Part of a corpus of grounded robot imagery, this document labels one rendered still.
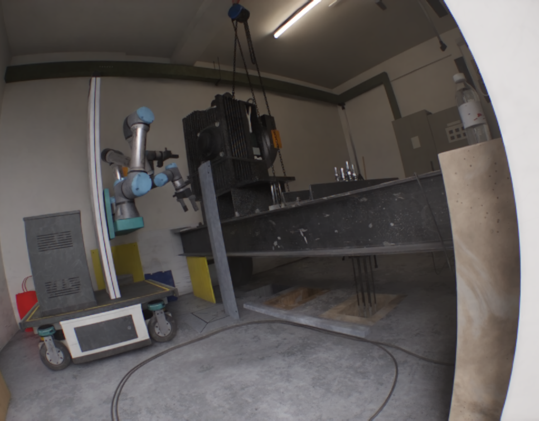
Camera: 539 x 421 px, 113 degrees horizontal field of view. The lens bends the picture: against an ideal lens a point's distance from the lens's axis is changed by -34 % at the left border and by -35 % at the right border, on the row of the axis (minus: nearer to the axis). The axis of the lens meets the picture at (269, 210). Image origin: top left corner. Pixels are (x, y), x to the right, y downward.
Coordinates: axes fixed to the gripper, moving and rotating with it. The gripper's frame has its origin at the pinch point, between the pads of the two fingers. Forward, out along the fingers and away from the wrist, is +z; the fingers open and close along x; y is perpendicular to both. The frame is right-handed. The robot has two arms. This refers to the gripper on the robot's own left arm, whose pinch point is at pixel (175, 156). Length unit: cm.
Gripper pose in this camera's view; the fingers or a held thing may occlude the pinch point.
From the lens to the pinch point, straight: 226.9
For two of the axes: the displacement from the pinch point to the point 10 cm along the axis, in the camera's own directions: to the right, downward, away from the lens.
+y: -1.8, -9.8, 0.4
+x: -7.6, 1.7, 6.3
